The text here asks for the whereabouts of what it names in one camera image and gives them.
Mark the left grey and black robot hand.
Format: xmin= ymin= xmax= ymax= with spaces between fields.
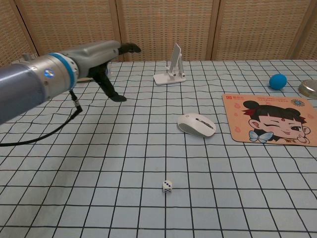
xmin=58 ymin=40 xmax=142 ymax=103

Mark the white and grey computer mouse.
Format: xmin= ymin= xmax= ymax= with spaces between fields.
xmin=176 ymin=113 xmax=216 ymax=137

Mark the pink cartoon girl mouse pad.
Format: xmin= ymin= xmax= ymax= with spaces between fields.
xmin=221 ymin=93 xmax=317 ymax=148

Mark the cream bottle with blue cap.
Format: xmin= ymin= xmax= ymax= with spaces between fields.
xmin=78 ymin=63 xmax=114 ymax=83

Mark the woven bamboo screen panel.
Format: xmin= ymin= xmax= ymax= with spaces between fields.
xmin=294 ymin=0 xmax=317 ymax=61
xmin=212 ymin=0 xmax=313 ymax=61
xmin=16 ymin=0 xmax=124 ymax=62
xmin=115 ymin=0 xmax=221 ymax=61
xmin=0 ymin=0 xmax=38 ymax=67

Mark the white folding phone stand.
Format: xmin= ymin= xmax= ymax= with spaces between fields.
xmin=153 ymin=43 xmax=187 ymax=86

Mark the light blue checked tablecloth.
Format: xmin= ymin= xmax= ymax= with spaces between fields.
xmin=0 ymin=55 xmax=317 ymax=238

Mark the white die with blue dots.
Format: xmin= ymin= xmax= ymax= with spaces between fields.
xmin=162 ymin=178 xmax=173 ymax=194

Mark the blue ball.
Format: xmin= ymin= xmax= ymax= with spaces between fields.
xmin=269 ymin=73 xmax=288 ymax=90

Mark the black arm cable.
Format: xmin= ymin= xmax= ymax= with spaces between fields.
xmin=0 ymin=90 xmax=84 ymax=147

